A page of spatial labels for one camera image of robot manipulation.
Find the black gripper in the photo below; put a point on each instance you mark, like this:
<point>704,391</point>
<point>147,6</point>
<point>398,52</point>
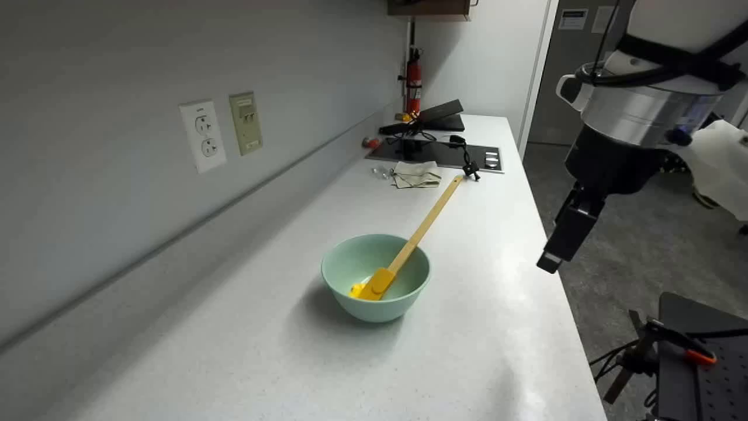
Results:
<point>612,164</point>

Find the white wall outlet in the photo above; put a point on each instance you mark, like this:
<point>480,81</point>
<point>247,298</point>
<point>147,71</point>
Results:
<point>205,136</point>

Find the small red object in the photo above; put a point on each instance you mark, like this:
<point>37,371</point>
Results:
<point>373,142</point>

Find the beige crumpled cloth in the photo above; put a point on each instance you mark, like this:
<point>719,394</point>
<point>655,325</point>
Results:
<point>417,176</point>

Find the red fire extinguisher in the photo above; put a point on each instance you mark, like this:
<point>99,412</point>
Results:
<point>413,83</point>

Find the grey door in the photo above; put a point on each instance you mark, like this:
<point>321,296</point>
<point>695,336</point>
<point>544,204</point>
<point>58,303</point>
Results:
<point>561,77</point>

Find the yellow food pieces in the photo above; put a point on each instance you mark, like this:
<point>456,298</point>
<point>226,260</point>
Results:
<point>357,291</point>

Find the wooden spoon with orange head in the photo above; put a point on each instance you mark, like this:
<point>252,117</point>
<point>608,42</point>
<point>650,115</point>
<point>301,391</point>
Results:
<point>421,231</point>

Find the white crumpled sheet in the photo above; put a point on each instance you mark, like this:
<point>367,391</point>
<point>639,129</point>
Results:
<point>726,164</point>

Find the black perforated breadboard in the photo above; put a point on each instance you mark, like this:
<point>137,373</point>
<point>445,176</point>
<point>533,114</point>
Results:
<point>702,390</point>

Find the beige wall switch plate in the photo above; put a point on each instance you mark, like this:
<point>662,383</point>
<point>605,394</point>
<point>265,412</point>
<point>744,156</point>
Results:
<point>247,123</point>

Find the mint green bowl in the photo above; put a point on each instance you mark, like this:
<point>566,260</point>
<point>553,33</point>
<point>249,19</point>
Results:
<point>352,260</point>

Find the black angled object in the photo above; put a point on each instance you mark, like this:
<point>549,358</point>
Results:
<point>440,115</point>

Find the wooden wall cabinet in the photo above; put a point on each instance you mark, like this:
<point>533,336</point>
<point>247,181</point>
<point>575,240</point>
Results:
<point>428,6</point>

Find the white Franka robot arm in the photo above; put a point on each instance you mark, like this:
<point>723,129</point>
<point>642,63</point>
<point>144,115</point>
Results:
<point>646,101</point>

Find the black glass cooktop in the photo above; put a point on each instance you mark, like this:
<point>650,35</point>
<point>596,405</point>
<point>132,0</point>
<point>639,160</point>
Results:
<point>492,160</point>

